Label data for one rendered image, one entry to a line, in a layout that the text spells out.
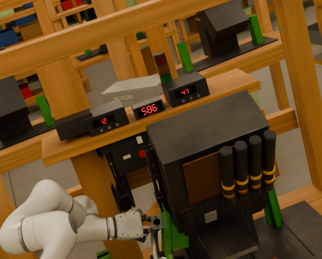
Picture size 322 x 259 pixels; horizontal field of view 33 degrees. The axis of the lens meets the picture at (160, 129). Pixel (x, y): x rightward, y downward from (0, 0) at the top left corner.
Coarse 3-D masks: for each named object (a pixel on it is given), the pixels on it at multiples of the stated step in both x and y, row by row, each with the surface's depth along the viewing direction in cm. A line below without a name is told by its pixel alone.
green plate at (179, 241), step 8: (168, 216) 192; (168, 224) 193; (168, 232) 194; (176, 232) 196; (184, 232) 197; (168, 240) 195; (176, 240) 197; (184, 240) 198; (168, 248) 196; (176, 248) 198
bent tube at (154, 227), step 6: (150, 216) 203; (156, 216) 204; (156, 222) 207; (156, 228) 201; (162, 228) 201; (150, 234) 211; (156, 234) 210; (150, 240) 212; (156, 240) 211; (156, 246) 211; (156, 252) 210; (156, 258) 209
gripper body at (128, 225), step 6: (114, 216) 202; (120, 216) 204; (126, 216) 200; (132, 216) 201; (138, 216) 201; (120, 222) 199; (126, 222) 199; (132, 222) 200; (138, 222) 200; (120, 228) 198; (126, 228) 198; (132, 228) 199; (138, 228) 199; (120, 234) 197; (126, 234) 197; (132, 234) 198; (138, 234) 198
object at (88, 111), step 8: (80, 112) 211; (88, 112) 208; (56, 120) 210; (64, 120) 207; (72, 120) 206; (80, 120) 206; (56, 128) 205; (64, 128) 206; (72, 128) 207; (80, 128) 207; (64, 136) 207; (72, 136) 208
